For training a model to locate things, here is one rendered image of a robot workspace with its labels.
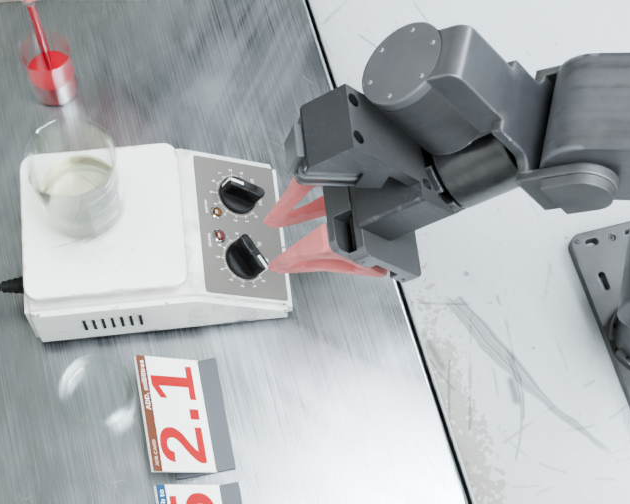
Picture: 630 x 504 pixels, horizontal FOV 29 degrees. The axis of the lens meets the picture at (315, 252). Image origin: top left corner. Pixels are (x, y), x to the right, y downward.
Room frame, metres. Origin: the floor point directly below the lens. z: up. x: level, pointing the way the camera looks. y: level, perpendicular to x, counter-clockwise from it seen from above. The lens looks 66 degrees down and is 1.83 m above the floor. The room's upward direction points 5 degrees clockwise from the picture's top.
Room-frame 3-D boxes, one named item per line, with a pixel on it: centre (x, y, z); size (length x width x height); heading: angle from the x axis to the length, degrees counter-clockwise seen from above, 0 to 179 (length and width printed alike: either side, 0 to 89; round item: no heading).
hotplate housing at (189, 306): (0.39, 0.13, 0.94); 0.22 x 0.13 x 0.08; 102
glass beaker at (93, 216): (0.39, 0.18, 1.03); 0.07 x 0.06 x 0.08; 139
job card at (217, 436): (0.26, 0.09, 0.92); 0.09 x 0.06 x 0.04; 16
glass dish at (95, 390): (0.28, 0.16, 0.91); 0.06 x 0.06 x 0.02
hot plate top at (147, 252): (0.39, 0.16, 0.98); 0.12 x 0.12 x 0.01; 12
